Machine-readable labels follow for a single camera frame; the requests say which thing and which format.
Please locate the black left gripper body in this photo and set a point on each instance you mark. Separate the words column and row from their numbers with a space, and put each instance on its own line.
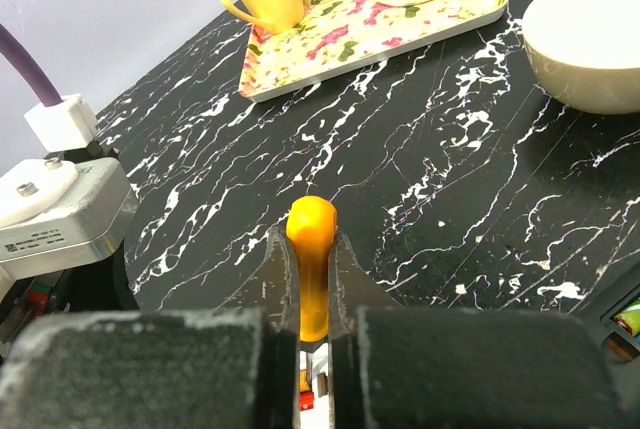
column 72, row 290

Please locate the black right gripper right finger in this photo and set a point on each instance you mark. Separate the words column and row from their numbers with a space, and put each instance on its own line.
column 393, row 366

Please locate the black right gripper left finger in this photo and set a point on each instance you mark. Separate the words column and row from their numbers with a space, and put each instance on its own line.
column 232, row 366

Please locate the black remote control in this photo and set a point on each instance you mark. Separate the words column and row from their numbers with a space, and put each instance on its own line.
column 612, row 319

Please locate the green blue batteries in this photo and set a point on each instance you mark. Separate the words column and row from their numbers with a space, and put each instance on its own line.
column 629, row 318

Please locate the floral rectangular tray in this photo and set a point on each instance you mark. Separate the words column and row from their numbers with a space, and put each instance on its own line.
column 337, row 36

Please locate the beige round bowl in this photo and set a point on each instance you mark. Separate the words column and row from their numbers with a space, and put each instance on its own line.
column 585, row 53

